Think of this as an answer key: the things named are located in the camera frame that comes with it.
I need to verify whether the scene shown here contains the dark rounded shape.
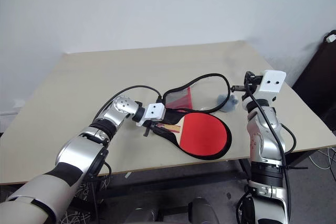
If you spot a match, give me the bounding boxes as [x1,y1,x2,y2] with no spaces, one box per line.
[132,206,159,224]
[187,197,219,224]

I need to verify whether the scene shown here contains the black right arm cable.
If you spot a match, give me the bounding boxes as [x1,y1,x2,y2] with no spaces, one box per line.
[246,76,298,224]

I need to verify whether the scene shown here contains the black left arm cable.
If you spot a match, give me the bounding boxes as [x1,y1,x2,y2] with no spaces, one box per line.
[97,85,163,120]

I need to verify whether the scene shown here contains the black table frame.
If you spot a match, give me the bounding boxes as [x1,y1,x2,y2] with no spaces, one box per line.
[70,153,313,209]

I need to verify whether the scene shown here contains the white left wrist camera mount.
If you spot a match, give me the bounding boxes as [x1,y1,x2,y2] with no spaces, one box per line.
[136,103,166,127]

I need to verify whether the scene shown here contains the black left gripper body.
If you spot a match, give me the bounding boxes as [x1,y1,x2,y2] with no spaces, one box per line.
[143,119,161,130]

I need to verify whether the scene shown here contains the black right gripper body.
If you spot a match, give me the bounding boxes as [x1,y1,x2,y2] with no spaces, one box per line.
[244,71,265,94]

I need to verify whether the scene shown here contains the grey plush charm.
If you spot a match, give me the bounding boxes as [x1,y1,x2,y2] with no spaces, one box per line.
[216,93,240,113]

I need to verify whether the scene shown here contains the white floor cables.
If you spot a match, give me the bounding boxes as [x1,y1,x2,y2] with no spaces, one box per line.
[308,146,336,170]

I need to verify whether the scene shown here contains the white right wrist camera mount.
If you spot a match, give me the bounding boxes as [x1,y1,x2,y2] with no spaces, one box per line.
[256,69,287,101]

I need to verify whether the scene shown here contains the red round object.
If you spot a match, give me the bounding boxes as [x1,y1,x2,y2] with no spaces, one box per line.
[151,72,232,161]

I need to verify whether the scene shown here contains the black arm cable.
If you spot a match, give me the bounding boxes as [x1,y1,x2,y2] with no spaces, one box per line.
[97,85,163,120]
[246,76,298,224]

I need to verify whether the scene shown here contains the red table tennis paddle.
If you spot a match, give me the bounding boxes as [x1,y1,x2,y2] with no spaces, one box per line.
[156,112,228,157]

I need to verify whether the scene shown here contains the dark cabinet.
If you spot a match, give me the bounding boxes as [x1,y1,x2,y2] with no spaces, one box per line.
[290,30,336,131]

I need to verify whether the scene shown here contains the white floor cable bundle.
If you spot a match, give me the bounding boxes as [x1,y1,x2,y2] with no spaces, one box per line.
[61,175,112,224]

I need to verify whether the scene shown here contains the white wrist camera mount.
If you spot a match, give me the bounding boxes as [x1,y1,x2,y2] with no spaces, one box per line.
[136,103,166,127]
[256,69,287,101]

